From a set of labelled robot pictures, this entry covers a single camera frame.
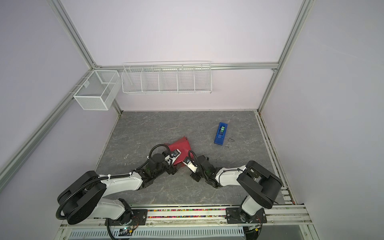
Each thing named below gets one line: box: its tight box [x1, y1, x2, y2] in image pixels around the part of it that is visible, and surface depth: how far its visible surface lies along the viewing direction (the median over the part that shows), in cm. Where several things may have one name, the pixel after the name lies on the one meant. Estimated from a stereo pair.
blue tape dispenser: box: [213, 122, 228, 146], surface depth 104 cm
